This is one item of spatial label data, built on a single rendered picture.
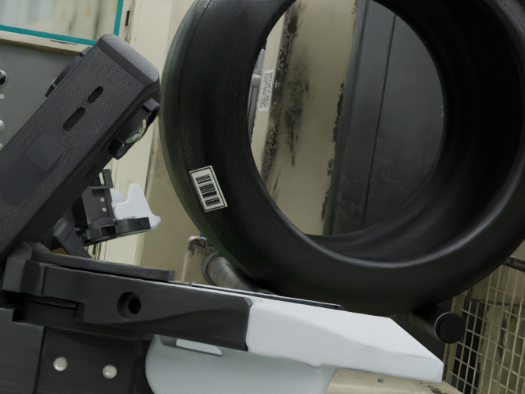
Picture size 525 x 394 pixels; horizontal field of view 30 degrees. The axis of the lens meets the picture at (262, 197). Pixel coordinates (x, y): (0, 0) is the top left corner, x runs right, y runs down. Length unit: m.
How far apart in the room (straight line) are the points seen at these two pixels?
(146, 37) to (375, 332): 4.56
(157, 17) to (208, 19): 3.50
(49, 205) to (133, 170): 4.48
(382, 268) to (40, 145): 1.08
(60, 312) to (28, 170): 0.05
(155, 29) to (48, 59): 2.79
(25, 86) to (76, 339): 1.76
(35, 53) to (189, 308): 1.80
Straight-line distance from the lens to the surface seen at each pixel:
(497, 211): 1.44
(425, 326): 1.49
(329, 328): 0.28
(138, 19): 4.81
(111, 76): 0.34
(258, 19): 1.33
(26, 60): 2.08
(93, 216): 1.12
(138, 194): 1.20
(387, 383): 1.47
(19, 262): 0.33
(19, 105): 2.07
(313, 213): 1.74
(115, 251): 4.84
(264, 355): 0.29
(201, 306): 0.29
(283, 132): 1.72
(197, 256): 1.68
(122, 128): 0.35
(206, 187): 1.34
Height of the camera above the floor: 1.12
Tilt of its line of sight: 3 degrees down
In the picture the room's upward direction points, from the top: 9 degrees clockwise
